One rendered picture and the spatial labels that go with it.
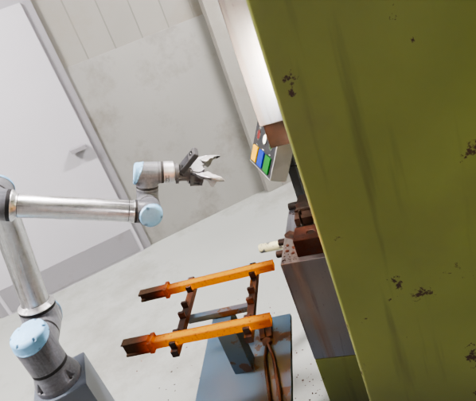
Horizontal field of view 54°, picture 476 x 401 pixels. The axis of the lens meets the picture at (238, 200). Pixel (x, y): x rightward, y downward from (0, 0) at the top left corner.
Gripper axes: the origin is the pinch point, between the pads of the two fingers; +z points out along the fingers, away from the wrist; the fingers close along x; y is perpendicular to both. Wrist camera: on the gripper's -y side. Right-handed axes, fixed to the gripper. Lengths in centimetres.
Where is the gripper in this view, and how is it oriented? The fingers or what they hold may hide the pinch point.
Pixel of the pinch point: (223, 166)
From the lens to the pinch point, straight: 197.0
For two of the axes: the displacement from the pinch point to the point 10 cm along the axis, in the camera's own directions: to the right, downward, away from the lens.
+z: 9.8, -0.4, 2.0
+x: 1.7, 7.3, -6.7
